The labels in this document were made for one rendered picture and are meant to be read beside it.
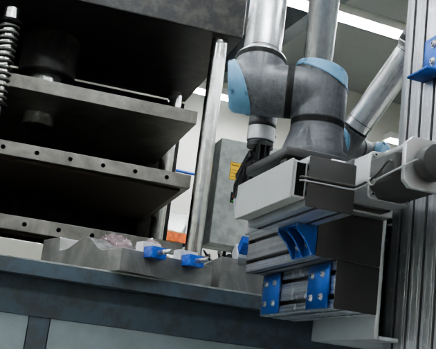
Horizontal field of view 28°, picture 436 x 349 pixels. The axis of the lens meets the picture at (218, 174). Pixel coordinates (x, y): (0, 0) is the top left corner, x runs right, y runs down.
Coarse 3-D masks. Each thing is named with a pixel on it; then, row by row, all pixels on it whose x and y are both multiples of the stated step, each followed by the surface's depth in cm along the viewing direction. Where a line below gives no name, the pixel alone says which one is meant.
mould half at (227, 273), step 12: (204, 264) 247; (216, 264) 228; (228, 264) 224; (216, 276) 226; (228, 276) 223; (240, 276) 224; (252, 276) 225; (228, 288) 223; (240, 288) 224; (252, 288) 225
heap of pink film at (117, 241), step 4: (104, 236) 228; (108, 236) 227; (112, 236) 225; (116, 236) 227; (120, 236) 227; (108, 240) 225; (112, 240) 224; (116, 240) 223; (120, 240) 225; (124, 240) 225; (128, 240) 226; (148, 240) 235; (152, 240) 235; (112, 244) 223; (116, 244) 224; (120, 244) 223; (124, 244) 222; (128, 244) 224; (128, 248) 222; (168, 256) 229
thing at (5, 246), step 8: (0, 240) 287; (8, 240) 288; (16, 240) 288; (0, 248) 286; (8, 248) 287; (16, 248) 288; (24, 248) 289; (32, 248) 289; (40, 248) 290; (24, 256) 288; (32, 256) 289; (40, 256) 290
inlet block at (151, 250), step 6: (138, 246) 211; (144, 246) 210; (150, 246) 207; (156, 246) 212; (144, 252) 209; (150, 252) 206; (156, 252) 207; (162, 252) 205; (168, 252) 203; (150, 258) 209; (156, 258) 208; (162, 258) 208
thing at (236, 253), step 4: (244, 236) 227; (240, 240) 227; (244, 240) 225; (236, 244) 229; (240, 244) 226; (244, 244) 225; (236, 248) 228; (240, 248) 226; (244, 248) 226; (232, 252) 231; (236, 252) 227; (240, 252) 226; (244, 252) 226; (232, 256) 230; (236, 256) 227; (240, 256) 226; (244, 256) 226; (240, 260) 226; (244, 260) 226; (240, 264) 227; (244, 264) 227
